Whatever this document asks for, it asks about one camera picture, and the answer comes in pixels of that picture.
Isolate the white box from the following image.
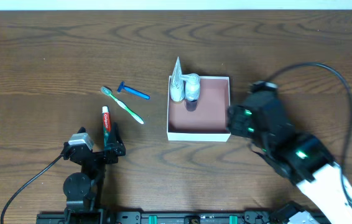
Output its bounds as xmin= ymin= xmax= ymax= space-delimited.
xmin=167 ymin=76 xmax=231 ymax=142

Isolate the clear pump bottle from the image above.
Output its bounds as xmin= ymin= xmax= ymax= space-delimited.
xmin=182 ymin=73 xmax=200 ymax=111

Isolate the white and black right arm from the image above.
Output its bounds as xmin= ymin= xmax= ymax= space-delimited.
xmin=227 ymin=91 xmax=352 ymax=223

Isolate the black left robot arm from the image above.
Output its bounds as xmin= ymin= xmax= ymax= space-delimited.
xmin=62 ymin=122 xmax=126 ymax=223

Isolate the red and green toothpaste tube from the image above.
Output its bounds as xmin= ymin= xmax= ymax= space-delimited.
xmin=102 ymin=106 xmax=111 ymax=147

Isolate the green and white toothbrush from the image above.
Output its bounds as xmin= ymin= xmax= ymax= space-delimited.
xmin=101 ymin=86 xmax=144 ymax=124

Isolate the blue disposable razor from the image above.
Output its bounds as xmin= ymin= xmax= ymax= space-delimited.
xmin=117 ymin=82 xmax=150 ymax=100

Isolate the white upright tube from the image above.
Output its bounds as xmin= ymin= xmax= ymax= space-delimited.
xmin=170 ymin=57 xmax=185 ymax=102

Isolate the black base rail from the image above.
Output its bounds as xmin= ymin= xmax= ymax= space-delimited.
xmin=35 ymin=202 xmax=332 ymax=224

